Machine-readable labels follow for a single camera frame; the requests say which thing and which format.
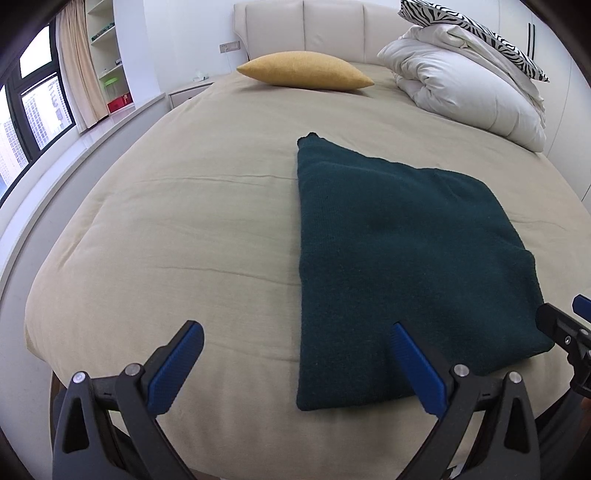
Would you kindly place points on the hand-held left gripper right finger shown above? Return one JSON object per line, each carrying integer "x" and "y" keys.
{"x": 418, "y": 369}

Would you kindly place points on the white nightstand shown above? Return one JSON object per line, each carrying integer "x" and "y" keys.
{"x": 187, "y": 94}

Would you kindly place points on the white folded duvet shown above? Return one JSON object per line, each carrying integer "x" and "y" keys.
{"x": 466, "y": 87}

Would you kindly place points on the white window sill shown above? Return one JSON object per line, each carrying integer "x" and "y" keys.
{"x": 55, "y": 184}

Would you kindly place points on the dark green knit sweater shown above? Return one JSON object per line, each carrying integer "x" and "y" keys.
{"x": 397, "y": 249}

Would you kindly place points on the bed with beige cover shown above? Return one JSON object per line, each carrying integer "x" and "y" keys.
{"x": 184, "y": 221}

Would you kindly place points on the red box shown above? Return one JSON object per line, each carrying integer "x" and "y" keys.
{"x": 119, "y": 103}

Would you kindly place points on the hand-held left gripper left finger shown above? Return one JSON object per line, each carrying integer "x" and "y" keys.
{"x": 175, "y": 364}

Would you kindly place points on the dark framed window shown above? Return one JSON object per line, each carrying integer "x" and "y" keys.
{"x": 41, "y": 106}

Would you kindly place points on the zebra print pillow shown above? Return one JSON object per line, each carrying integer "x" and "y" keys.
{"x": 485, "y": 32}

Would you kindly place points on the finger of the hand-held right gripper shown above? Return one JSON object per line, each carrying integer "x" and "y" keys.
{"x": 582, "y": 305}
{"x": 561, "y": 325}

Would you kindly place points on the beige curtain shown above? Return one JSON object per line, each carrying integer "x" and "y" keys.
{"x": 83, "y": 69}

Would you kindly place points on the cream padded headboard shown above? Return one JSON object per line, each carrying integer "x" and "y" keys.
{"x": 323, "y": 27}

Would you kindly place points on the wall socket plate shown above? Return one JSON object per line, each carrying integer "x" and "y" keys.
{"x": 230, "y": 46}

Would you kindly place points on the white wall shelf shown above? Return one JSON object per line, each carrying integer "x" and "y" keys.
{"x": 111, "y": 50}

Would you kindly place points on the yellow pillow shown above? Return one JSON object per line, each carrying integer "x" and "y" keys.
{"x": 304, "y": 69}

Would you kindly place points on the green shelf item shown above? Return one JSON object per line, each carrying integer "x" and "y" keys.
{"x": 111, "y": 81}

